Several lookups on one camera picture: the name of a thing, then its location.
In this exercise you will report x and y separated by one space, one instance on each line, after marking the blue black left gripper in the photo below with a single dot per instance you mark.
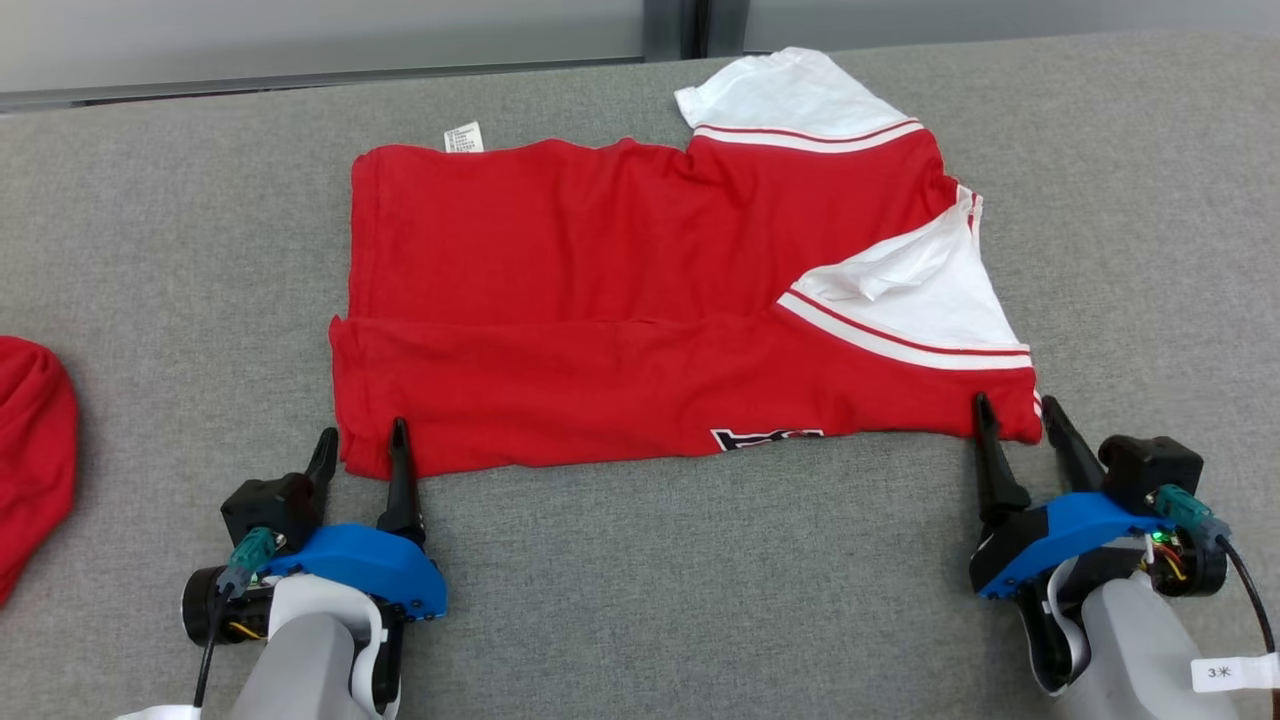
370 565

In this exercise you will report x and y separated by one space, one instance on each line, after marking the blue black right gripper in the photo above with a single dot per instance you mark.
1070 530

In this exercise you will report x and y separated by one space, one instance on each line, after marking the red shirt with white sleeves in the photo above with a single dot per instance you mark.
600 300

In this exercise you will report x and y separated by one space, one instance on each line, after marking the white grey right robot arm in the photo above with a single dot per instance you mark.
1140 650

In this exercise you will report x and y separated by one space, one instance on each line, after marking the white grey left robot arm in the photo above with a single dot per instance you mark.
310 660

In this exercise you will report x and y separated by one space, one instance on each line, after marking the red and white garment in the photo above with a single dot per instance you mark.
30 450

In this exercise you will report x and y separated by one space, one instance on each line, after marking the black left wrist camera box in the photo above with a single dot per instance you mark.
275 505

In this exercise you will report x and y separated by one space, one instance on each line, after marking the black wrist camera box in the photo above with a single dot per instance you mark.
275 505
1150 470

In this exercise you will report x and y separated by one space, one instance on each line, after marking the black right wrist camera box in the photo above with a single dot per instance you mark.
1150 470

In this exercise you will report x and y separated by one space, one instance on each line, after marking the grey metal floor rail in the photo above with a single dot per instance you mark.
300 85

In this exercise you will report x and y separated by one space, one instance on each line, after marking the grey metal partition post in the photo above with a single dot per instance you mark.
690 25

